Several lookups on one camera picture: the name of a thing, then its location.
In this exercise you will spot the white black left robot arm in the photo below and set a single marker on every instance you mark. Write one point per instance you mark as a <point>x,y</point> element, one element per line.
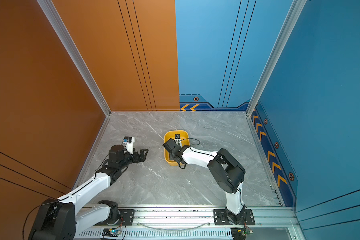
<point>64,218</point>

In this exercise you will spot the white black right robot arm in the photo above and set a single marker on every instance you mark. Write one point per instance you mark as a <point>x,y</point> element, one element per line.
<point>225,169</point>

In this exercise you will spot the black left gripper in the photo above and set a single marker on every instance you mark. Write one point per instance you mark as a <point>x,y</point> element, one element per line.
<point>135,155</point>

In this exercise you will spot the aluminium corner post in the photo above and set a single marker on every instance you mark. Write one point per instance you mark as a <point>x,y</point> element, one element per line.
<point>63,34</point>
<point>283,36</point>

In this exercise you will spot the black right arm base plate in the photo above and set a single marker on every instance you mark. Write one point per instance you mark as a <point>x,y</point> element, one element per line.
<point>224,217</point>

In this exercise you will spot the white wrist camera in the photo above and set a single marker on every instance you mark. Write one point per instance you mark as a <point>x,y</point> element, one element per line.
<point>177,137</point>
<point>128,142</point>

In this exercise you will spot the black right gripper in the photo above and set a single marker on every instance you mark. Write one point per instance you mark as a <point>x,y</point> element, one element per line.
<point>171,157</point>

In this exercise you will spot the right circuit board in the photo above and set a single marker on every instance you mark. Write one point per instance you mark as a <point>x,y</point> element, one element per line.
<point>240,233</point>

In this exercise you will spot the aluminium corner post right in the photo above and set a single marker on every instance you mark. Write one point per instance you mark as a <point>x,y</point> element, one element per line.
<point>283,36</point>

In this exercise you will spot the aluminium corner post left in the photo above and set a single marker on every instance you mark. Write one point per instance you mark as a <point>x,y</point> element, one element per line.
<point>63,34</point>

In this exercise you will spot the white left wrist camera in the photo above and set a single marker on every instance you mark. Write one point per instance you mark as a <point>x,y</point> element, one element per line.
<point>128,142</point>

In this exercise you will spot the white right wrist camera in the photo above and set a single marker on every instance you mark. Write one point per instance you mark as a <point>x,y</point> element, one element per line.
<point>177,137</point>

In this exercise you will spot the left green circuit board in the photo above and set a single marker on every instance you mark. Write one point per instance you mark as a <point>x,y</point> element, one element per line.
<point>110,233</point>

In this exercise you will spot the aluminium front rail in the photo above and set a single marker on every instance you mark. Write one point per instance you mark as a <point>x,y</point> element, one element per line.
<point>178,222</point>

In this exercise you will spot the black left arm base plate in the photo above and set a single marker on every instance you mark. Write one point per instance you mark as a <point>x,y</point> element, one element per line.
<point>124,217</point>

